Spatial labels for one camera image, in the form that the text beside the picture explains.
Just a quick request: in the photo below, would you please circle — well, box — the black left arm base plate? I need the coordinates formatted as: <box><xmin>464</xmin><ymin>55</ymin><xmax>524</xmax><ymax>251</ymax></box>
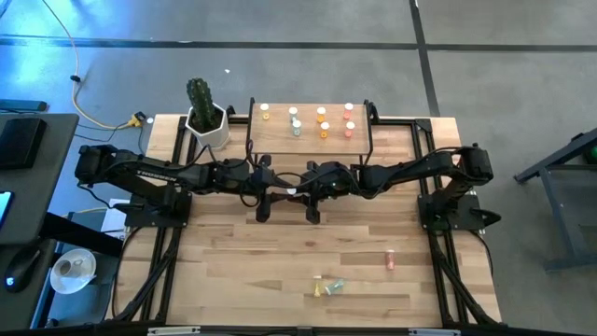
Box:
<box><xmin>111</xmin><ymin>190</ymin><xmax>193</xmax><ymax>230</ymax></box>

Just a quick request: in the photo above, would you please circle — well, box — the black computer mouse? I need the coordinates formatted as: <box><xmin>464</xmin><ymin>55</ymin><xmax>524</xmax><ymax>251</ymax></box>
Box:
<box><xmin>3</xmin><ymin>249</ymin><xmax>41</xmax><ymax>296</ymax></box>

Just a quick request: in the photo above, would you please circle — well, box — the black flat bar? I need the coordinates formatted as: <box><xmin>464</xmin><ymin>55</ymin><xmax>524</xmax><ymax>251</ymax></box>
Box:
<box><xmin>0</xmin><ymin>98</ymin><xmax>49</xmax><ymax>113</ymax></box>

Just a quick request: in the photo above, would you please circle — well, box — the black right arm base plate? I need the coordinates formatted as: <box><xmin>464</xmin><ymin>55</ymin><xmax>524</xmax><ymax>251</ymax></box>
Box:
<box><xmin>417</xmin><ymin>193</ymin><xmax>503</xmax><ymax>232</ymax></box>

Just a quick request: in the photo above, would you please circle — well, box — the black aluminium extrusion frame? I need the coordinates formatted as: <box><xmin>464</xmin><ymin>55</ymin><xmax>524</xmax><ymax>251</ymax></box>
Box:
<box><xmin>111</xmin><ymin>111</ymin><xmax>503</xmax><ymax>328</ymax></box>

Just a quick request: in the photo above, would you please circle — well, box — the light wooden table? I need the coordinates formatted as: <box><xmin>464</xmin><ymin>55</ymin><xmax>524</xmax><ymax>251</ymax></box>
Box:
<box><xmin>245</xmin><ymin>96</ymin><xmax>380</xmax><ymax>165</ymax></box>

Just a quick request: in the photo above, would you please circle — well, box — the white paper sheet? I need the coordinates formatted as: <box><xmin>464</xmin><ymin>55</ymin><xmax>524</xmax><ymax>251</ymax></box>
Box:
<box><xmin>100</xmin><ymin>198</ymin><xmax>132</xmax><ymax>234</ymax></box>

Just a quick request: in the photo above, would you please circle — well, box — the silver metal bracket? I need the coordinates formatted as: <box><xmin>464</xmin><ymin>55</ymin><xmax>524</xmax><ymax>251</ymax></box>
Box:
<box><xmin>409</xmin><ymin>328</ymin><xmax>462</xmax><ymax>336</ymax></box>
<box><xmin>146</xmin><ymin>326</ymin><xmax>201</xmax><ymax>336</ymax></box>

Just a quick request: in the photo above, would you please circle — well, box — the yellow power cable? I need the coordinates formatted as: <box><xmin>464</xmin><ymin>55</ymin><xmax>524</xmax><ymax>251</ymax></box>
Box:
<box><xmin>40</xmin><ymin>0</ymin><xmax>145</xmax><ymax>131</ymax></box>

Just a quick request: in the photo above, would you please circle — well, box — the black flat box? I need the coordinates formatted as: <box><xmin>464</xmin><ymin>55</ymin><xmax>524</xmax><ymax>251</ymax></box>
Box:
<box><xmin>0</xmin><ymin>117</ymin><xmax>48</xmax><ymax>170</ymax></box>

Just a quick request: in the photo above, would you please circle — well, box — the white hexagonal plant pot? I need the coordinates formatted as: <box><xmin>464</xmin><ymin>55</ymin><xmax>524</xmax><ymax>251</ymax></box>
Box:
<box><xmin>184</xmin><ymin>103</ymin><xmax>231</xmax><ymax>150</ymax></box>

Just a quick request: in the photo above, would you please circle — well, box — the green cactus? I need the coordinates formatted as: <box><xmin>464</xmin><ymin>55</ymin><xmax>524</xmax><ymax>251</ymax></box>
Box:
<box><xmin>185</xmin><ymin>77</ymin><xmax>218</xmax><ymax>132</ymax></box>

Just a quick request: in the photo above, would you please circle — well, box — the smartphone with lit screen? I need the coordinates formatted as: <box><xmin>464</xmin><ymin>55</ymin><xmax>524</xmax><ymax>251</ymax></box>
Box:
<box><xmin>0</xmin><ymin>189</ymin><xmax>14</xmax><ymax>231</ymax></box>

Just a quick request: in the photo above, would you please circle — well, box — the grey metal stand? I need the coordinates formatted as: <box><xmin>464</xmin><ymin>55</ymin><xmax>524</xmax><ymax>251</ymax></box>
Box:
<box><xmin>514</xmin><ymin>126</ymin><xmax>597</xmax><ymax>274</ymax></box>

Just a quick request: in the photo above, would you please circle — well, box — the black side desk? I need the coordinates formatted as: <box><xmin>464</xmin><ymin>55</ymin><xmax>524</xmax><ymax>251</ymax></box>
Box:
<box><xmin>0</xmin><ymin>113</ymin><xmax>125</xmax><ymax>332</ymax></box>

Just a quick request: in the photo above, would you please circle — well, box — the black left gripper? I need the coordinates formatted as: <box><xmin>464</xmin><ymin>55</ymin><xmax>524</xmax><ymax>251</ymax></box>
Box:
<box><xmin>236</xmin><ymin>155</ymin><xmax>295</xmax><ymax>224</ymax></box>

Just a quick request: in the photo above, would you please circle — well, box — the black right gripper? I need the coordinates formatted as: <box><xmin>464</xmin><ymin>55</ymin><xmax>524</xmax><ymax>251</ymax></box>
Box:
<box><xmin>292</xmin><ymin>161</ymin><xmax>361</xmax><ymax>225</ymax></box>

